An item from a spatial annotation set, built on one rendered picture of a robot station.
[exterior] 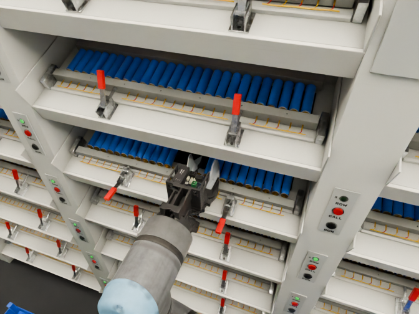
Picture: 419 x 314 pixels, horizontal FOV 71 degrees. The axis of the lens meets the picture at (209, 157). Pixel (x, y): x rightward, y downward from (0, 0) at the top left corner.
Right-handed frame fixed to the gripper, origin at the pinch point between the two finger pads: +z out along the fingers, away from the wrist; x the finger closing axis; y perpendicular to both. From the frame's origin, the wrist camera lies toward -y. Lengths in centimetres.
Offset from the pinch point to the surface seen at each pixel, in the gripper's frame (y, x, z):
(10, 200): -44, 83, -2
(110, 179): -6.1, 23.4, -7.2
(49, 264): -86, 79, -7
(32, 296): -97, 83, -19
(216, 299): -64, -5, -4
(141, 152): -1.4, 17.9, 0.2
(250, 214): -5.6, -12.4, -6.1
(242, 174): -1.0, -8.3, 0.6
